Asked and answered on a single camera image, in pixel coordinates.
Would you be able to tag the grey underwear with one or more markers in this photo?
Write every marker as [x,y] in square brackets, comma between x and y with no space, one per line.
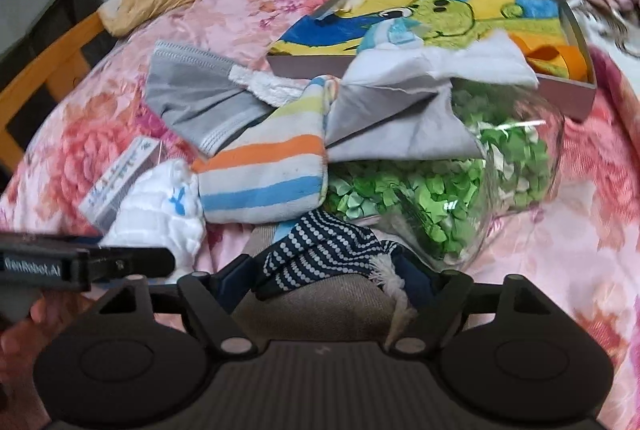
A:
[195,90]

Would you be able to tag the small box in plastic wrap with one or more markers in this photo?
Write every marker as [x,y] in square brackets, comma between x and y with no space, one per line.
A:
[117,185]

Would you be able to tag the white terry cloth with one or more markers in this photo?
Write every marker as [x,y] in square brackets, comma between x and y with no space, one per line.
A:
[272,85]

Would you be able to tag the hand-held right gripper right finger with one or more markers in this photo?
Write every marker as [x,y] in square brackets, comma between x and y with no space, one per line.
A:
[425,285]

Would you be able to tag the grey shallow box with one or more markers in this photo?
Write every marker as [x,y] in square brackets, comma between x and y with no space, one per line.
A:
[582,75]

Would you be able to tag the light blue small cloth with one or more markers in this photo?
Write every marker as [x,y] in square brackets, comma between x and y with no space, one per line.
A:
[395,35]

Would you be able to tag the orange cloth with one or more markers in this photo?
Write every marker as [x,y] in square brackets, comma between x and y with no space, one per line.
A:
[560,57]

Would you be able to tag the striped sock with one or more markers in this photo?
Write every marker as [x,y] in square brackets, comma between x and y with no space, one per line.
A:
[270,170]

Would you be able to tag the bag of green paper stars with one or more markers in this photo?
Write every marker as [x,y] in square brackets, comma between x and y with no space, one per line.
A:
[435,195]

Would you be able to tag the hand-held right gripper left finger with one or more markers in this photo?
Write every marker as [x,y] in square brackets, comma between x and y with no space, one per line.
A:
[232,285]

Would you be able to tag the navy dotted sock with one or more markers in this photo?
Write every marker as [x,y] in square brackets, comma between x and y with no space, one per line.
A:
[320,247]

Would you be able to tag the white gauze cloth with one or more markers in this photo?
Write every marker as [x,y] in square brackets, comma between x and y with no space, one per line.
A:
[150,205]

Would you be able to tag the pink floral bed sheet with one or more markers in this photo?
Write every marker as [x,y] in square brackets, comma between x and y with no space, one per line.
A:
[225,10]

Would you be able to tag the grey cloth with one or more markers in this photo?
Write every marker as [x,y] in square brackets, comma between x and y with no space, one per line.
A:
[395,125]

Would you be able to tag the cartoon print towel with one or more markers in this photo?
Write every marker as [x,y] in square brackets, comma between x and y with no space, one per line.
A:
[450,12]

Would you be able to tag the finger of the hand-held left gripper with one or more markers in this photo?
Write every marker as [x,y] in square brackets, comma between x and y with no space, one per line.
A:
[135,262]

